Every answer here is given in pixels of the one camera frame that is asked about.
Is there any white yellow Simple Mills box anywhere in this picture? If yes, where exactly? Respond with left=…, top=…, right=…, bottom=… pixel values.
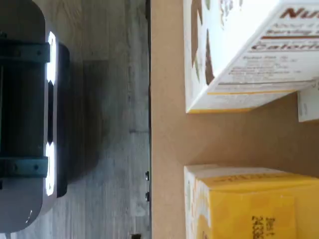
left=183, top=164, right=319, bottom=239

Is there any grey robot base platform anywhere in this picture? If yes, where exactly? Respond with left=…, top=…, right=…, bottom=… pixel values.
left=0, top=0, right=71, bottom=234

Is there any brown shelf board under snack boxes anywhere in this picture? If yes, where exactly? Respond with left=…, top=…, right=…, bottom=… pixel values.
left=149, top=0, right=319, bottom=239

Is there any black shelf beam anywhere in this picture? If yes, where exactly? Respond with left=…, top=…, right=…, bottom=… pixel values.
left=145, top=0, right=153, bottom=239

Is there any white brown Simple Mills box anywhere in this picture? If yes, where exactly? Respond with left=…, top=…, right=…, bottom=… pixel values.
left=183, top=0, right=319, bottom=115

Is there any white box with dark print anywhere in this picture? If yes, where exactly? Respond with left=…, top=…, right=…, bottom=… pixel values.
left=298, top=84, right=319, bottom=123

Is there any shiny metal base strip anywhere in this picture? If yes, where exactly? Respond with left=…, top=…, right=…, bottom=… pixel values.
left=45, top=31, right=57, bottom=197

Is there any black base panel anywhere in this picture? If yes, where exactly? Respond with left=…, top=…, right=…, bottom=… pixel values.
left=0, top=62, right=48, bottom=157

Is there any teal aluminium base frame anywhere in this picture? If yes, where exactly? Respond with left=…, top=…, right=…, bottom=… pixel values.
left=0, top=31, right=51, bottom=192

